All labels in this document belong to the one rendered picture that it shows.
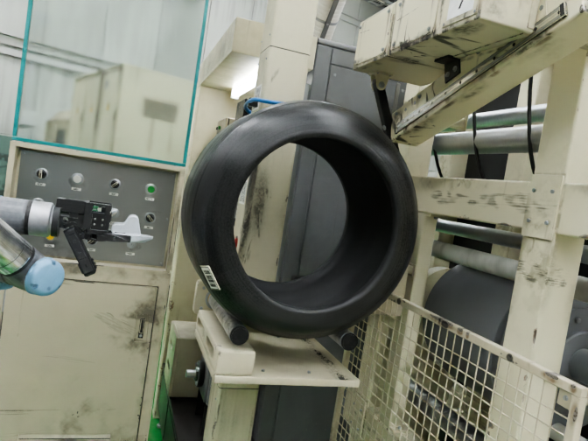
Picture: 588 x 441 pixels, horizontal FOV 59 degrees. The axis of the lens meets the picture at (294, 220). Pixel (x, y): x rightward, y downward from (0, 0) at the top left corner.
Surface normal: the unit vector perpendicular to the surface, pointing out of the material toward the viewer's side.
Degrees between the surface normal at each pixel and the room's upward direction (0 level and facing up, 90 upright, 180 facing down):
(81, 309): 90
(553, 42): 162
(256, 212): 90
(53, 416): 90
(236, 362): 90
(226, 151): 68
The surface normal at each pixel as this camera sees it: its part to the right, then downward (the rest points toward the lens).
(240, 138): -0.26, -0.46
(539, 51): -0.05, 0.97
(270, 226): 0.30, 0.11
